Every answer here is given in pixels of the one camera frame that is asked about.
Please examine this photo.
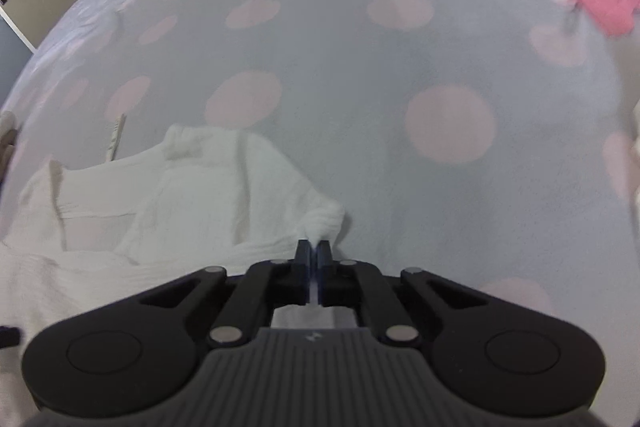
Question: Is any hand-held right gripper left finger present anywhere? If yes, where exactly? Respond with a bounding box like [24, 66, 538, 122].
[137, 238, 314, 350]

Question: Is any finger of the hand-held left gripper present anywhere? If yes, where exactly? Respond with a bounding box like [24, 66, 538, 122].
[0, 326, 23, 350]

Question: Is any grey bed with pink dots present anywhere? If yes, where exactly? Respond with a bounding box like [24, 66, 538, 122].
[0, 0, 640, 323]

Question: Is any beige folded cloth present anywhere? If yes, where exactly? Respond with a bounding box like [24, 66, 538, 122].
[0, 109, 21, 180]

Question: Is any white crinkled garment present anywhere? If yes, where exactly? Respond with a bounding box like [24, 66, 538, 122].
[0, 123, 358, 427]

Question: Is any beige striped garment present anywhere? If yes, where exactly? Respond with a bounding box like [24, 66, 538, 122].
[104, 113, 127, 164]

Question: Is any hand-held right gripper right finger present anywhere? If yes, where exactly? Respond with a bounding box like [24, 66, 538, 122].
[315, 239, 493, 350]

